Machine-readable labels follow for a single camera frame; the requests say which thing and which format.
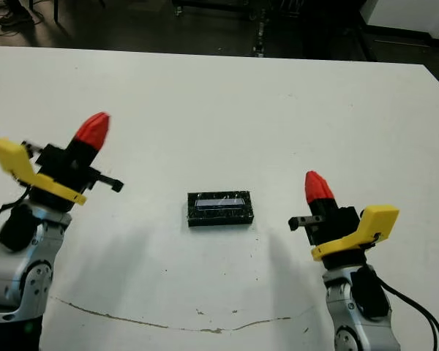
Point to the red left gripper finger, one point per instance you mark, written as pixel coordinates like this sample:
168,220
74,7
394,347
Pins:
86,133
102,131

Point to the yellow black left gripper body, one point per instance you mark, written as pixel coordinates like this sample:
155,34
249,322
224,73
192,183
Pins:
11,157

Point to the white cabinet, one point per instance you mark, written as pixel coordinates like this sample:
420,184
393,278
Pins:
406,12

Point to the black metal rack frame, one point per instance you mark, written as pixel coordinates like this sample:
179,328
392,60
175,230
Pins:
364,40

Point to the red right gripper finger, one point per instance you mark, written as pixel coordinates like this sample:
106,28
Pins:
312,186
325,192

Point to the dark shoe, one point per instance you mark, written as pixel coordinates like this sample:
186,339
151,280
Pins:
15,20

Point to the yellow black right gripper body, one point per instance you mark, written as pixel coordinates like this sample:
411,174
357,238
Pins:
380,219

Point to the glossy black box lid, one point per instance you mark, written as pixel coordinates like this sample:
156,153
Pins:
219,214

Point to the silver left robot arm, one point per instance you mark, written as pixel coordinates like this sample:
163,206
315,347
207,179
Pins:
22,281

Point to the thin black furniture leg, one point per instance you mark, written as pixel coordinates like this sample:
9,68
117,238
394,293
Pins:
56,11

